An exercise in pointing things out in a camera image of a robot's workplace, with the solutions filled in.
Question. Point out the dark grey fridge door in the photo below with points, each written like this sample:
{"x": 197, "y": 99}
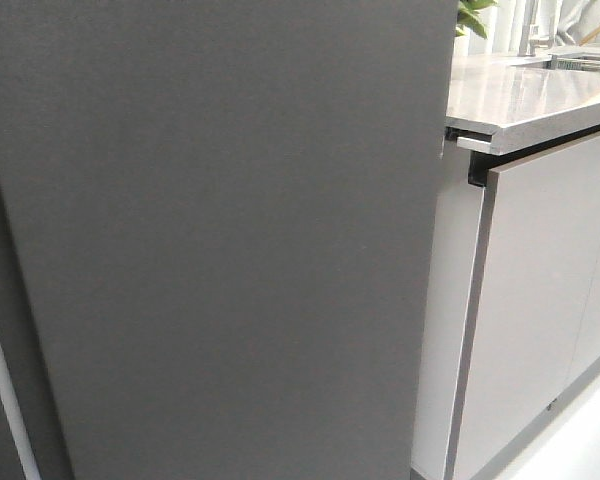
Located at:
{"x": 223, "y": 215}
{"x": 31, "y": 441}

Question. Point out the grey left cabinet door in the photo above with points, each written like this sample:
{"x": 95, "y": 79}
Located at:
{"x": 537, "y": 259}

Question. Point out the white cabinet side panel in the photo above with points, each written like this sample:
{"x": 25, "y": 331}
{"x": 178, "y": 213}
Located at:
{"x": 457, "y": 222}

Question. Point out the grey stone countertop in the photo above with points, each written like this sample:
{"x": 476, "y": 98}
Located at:
{"x": 499, "y": 103}

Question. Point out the green potted plant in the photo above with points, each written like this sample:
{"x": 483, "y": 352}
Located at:
{"x": 468, "y": 17}

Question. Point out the silver sink faucet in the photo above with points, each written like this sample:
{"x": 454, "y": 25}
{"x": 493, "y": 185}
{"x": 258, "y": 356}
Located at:
{"x": 538, "y": 27}

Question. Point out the metal sink drain rack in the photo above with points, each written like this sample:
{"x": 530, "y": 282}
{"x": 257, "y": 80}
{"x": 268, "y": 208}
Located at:
{"x": 583, "y": 62}

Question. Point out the wooden dish rack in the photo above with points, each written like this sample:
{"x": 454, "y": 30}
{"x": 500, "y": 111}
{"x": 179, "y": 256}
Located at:
{"x": 590, "y": 36}

